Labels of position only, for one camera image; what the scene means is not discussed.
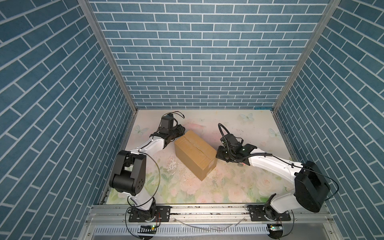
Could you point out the brown cardboard express box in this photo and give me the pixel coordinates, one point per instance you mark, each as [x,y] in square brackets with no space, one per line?
[196,154]

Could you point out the right controller board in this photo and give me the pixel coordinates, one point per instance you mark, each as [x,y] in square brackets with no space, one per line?
[275,231]

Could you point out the left controller board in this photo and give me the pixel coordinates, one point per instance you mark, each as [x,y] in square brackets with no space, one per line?
[146,232]

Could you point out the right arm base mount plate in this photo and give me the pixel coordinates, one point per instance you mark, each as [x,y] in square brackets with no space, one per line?
[260,213]

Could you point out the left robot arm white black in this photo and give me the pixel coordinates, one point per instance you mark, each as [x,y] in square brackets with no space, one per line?
[129,171]

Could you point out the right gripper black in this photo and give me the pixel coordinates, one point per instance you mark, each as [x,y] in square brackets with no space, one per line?
[218,154]

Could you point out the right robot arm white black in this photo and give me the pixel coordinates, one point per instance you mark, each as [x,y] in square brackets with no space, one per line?
[310,186]

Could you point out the controller board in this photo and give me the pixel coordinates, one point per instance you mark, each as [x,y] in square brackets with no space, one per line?
[146,232]
[275,231]

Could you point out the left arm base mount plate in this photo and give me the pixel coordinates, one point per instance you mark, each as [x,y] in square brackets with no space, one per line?
[150,213]

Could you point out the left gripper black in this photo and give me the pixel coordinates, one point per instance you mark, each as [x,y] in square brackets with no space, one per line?
[180,129]

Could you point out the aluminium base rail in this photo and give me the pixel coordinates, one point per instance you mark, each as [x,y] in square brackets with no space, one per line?
[211,214]

